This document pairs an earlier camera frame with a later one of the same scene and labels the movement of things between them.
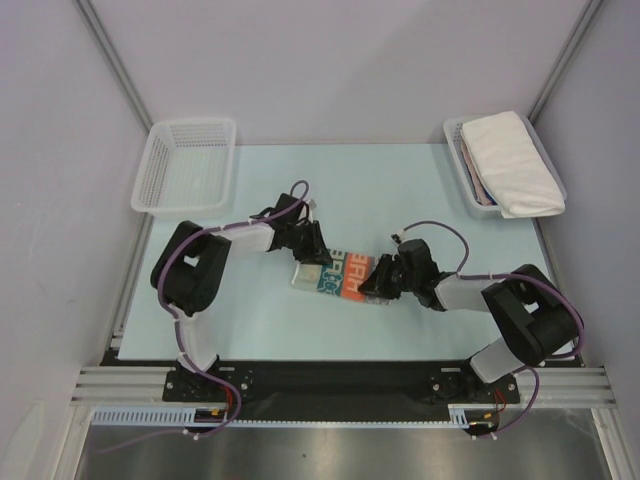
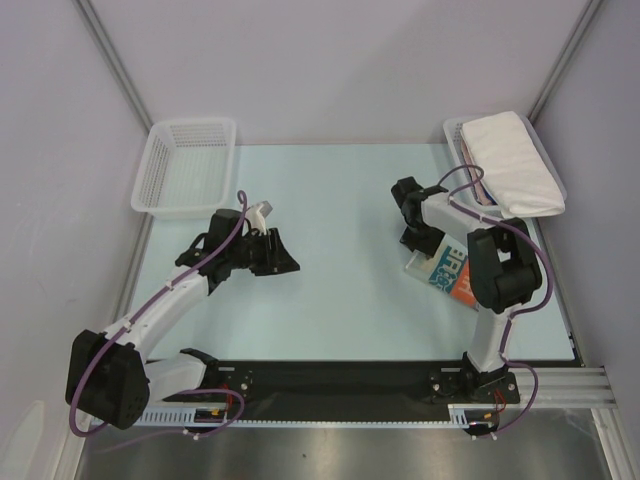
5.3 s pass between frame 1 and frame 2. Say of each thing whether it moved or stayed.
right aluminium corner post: stayed
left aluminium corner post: stayed
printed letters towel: moved
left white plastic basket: stayed
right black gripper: moved
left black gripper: moved
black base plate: stayed
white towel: stayed
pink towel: stayed
